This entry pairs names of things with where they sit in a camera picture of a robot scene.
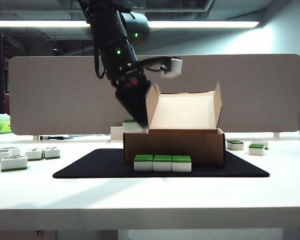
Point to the white divider bracket foot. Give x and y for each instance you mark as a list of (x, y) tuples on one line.
[(35, 137), (276, 135)]

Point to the dark red cabinet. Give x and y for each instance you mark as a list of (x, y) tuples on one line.
[(7, 105)]

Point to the bird print mahjong tile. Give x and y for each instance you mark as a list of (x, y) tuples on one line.
[(13, 163)]

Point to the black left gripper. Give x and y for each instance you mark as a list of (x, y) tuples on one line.
[(132, 83)]

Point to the bright green package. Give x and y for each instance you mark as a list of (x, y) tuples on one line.
[(0, 127)]

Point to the brown cardboard paper box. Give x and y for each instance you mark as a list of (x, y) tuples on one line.
[(172, 147)]

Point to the white rectangular box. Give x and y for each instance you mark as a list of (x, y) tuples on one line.
[(116, 136)]

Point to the green-backed white mahjong tile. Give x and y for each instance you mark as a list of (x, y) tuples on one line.
[(143, 166), (265, 144), (235, 145), (256, 150), (181, 166), (130, 127), (162, 166)]

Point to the black screwdriver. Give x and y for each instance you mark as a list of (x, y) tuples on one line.
[(50, 137)]

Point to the metal bolt under table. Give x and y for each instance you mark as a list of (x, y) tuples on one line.
[(38, 233)]

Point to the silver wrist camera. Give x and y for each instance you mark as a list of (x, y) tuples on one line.
[(173, 67)]

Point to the three bamboo mahjong tile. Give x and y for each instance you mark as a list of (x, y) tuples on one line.
[(51, 153)]

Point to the eight bamboo mahjong tile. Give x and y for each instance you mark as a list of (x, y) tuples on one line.
[(14, 151)]

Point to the black rectangular mat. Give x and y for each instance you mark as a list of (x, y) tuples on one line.
[(90, 165)]

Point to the pendant ceiling lamp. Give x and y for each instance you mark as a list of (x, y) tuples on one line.
[(55, 49)]

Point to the two bamboo mahjong tile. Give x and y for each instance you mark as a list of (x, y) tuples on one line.
[(34, 154)]

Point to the grey-brown desk divider panel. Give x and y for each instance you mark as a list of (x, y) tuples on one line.
[(52, 95)]

